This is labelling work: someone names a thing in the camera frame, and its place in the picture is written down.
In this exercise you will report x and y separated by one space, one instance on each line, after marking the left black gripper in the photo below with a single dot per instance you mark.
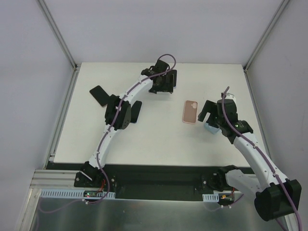
164 85

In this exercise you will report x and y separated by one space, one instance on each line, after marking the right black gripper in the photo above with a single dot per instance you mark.
210 113

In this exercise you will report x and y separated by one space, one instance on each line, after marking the light blue phone case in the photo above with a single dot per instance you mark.
211 129

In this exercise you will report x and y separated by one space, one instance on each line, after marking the blue phone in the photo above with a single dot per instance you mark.
135 111

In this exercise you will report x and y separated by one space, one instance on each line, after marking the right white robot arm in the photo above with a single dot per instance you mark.
274 195

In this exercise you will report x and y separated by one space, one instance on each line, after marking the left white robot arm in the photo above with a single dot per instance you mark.
117 118

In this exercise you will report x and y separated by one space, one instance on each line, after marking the right white cable duct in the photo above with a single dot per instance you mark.
211 198

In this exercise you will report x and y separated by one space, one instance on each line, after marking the white cable duct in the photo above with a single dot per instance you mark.
75 194
211 198

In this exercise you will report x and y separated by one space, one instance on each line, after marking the left aluminium frame post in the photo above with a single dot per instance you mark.
56 32

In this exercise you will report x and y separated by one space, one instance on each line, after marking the aluminium frame post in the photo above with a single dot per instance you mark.
267 32
56 32

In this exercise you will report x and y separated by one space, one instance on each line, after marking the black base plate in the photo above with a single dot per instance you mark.
172 183

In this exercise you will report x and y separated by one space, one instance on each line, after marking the right aluminium frame post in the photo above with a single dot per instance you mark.
267 32

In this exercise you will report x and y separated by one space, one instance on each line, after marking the left white cable duct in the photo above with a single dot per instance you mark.
75 194

